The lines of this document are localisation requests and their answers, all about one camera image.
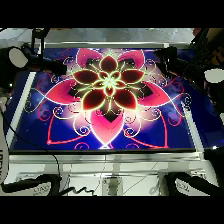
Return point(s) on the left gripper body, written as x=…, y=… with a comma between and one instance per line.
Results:
x=55, y=67

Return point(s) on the silver frame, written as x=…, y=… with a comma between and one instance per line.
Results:
x=113, y=158

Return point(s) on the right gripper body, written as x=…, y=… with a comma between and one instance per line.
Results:
x=166, y=56

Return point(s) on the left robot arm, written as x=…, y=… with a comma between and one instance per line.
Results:
x=36, y=60

